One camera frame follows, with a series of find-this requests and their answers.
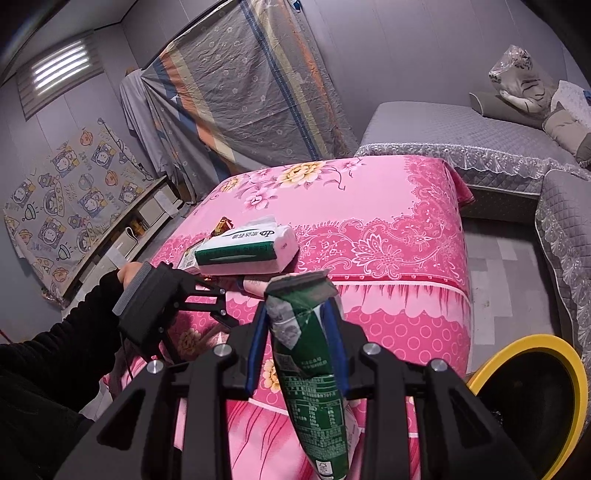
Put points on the striped grey floral cloth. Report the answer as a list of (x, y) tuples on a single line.
[(240, 78)]

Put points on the grey beige cushion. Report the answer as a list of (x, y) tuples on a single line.
[(561, 127)]

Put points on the white green flat box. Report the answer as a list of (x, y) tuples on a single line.
[(189, 258)]

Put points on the grey quilted sofa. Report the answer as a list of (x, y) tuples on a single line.
[(415, 124)]

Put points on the person's left forearm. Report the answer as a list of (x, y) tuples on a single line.
[(69, 323)]

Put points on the small gold red wrapper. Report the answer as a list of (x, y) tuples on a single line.
[(224, 226)]

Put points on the green white tissue pack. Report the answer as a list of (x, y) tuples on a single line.
[(249, 251)]

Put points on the low white shelf unit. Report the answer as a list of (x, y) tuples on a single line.
[(134, 221)]

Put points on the window blind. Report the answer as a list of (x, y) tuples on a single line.
[(60, 69)]

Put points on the plain grey cloth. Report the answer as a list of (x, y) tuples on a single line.
[(136, 110)]

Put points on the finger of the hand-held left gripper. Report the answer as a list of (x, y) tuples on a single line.
[(217, 314), (203, 282)]

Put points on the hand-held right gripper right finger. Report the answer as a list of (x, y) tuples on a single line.
[(334, 337)]

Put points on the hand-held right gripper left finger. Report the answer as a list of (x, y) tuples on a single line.
[(256, 350)]

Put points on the white patterned cushion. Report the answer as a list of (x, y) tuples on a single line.
[(570, 94)]

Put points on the cartoon print cloth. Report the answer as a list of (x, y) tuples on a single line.
[(60, 207)]

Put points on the pink floral bedsheet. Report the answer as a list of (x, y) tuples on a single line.
[(392, 240)]

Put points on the plastic wrapped tiger plush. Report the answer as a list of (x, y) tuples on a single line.
[(526, 83)]

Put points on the grey bolster pillow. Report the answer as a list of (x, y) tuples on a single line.
[(485, 104)]

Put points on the person's left hand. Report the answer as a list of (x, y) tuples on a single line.
[(131, 273)]

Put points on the torn pink paper box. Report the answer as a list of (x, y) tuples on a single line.
[(256, 286)]

